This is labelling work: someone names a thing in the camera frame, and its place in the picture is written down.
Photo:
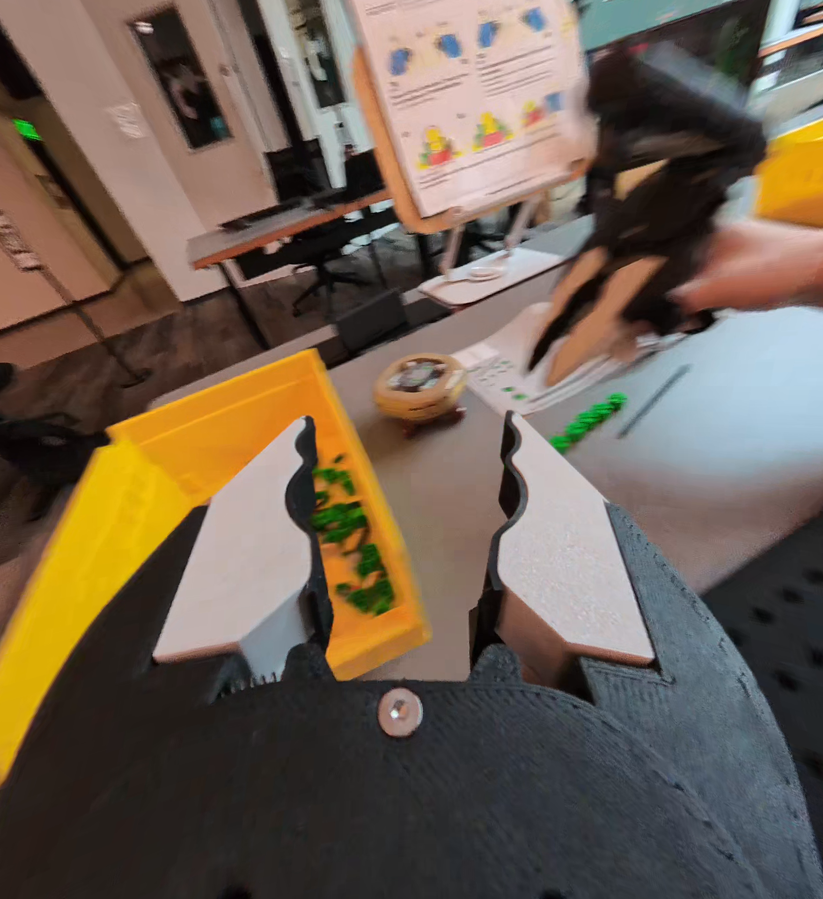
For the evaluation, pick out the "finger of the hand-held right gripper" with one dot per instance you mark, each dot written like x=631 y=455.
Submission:
x=601 y=323
x=576 y=284

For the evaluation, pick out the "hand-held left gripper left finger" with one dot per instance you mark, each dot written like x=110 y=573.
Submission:
x=243 y=562

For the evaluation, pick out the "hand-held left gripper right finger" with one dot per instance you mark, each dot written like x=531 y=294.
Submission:
x=566 y=562

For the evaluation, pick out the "instruction booklet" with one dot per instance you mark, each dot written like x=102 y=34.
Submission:
x=503 y=337

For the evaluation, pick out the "black axle rod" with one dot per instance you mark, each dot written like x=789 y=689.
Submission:
x=654 y=400

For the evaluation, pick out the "row of green bricks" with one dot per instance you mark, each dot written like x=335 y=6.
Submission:
x=587 y=421

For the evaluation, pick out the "pile of small green pieces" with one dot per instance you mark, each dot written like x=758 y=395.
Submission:
x=345 y=520

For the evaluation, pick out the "yellow plastic bin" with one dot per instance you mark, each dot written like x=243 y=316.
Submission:
x=67 y=562
x=812 y=175

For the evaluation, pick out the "grey desk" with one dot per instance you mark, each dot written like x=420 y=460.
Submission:
x=734 y=435

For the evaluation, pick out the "person's right hand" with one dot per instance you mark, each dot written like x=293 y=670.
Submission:
x=741 y=270

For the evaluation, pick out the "white board stand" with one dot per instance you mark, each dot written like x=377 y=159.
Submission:
x=485 y=277

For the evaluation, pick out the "tan brick-built pot model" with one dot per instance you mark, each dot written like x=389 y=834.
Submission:
x=418 y=404

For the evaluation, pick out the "black chair backrest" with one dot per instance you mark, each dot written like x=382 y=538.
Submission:
x=373 y=319

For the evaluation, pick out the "wooden display board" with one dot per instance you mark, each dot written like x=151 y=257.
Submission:
x=382 y=168

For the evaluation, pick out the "black monitor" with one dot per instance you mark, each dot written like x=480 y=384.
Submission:
x=362 y=175
x=298 y=168

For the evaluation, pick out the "wooden-edged office table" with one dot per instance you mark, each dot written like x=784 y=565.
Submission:
x=257 y=239

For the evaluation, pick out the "black floor sign stand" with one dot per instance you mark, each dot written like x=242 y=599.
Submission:
x=8 y=239

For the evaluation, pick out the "white paper notice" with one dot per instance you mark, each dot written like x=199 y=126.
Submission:
x=127 y=119

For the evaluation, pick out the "green exit sign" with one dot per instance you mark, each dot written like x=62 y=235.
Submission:
x=25 y=128

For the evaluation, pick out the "dark wall poster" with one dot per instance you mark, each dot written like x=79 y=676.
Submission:
x=317 y=56
x=180 y=77

